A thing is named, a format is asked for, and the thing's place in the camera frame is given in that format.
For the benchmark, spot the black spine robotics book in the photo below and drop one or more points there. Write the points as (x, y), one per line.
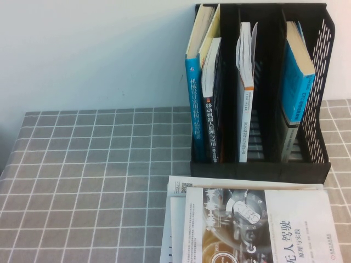
(212, 128)

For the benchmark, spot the plain pale white book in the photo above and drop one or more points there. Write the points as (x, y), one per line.
(177, 227)

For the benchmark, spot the white book with QR code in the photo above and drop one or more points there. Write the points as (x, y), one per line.
(178, 186)

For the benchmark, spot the black perforated book stand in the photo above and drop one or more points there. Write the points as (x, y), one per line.
(255, 172)

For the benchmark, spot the white spine book orange stripe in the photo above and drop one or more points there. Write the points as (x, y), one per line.
(246, 117)

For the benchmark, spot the grey checkered tablecloth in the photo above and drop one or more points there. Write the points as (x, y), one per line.
(82, 164)

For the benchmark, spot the white book with gear picture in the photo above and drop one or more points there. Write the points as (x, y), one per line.
(288, 219)

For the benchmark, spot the thick blue spine book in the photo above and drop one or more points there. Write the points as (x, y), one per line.
(194, 109)

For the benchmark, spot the blue cover book grey spine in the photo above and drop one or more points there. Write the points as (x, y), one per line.
(294, 90)

